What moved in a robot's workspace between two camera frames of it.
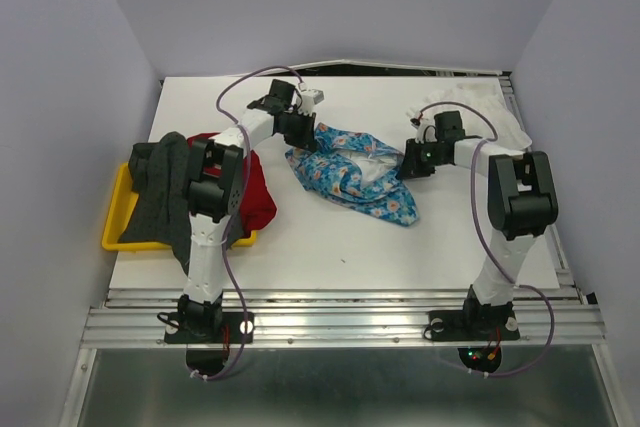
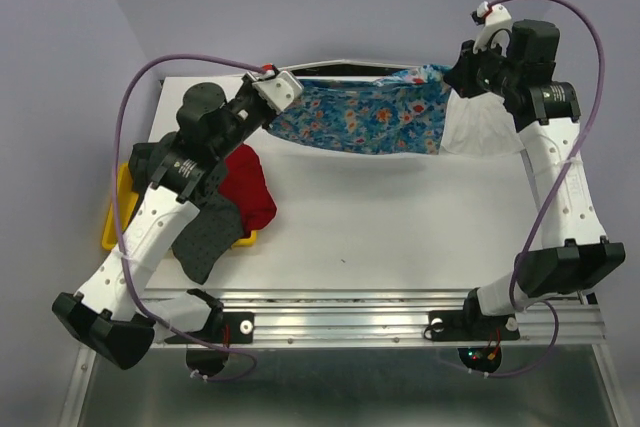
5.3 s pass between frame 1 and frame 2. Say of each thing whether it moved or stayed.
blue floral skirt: moved
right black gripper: moved
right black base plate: stayed
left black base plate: stayed
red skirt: stayed
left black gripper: moved
